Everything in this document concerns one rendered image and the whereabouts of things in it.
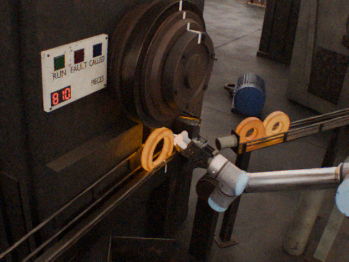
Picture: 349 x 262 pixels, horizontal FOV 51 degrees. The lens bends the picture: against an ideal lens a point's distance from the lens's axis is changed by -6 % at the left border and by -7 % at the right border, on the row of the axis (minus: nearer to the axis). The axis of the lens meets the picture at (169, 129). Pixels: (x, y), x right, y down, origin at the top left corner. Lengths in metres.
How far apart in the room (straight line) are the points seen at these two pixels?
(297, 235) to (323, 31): 2.29
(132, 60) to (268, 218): 1.60
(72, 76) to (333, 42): 3.08
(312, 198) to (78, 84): 1.34
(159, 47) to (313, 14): 2.87
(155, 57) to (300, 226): 1.33
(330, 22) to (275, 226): 2.18
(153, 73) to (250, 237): 1.38
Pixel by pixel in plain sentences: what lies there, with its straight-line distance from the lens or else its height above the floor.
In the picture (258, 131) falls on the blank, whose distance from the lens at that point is 1.90.
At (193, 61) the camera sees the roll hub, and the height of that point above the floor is 1.16.
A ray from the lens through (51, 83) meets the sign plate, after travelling 1.13.
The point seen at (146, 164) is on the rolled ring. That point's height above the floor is 0.73.
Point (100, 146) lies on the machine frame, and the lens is 1.34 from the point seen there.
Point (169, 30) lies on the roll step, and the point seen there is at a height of 1.26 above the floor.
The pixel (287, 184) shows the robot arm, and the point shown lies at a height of 0.69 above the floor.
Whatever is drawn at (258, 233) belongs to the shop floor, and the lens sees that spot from 2.39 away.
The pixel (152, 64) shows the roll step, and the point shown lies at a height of 1.17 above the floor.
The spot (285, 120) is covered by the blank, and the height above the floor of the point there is 0.76.
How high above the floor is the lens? 1.57
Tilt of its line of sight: 29 degrees down
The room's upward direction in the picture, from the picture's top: 6 degrees clockwise
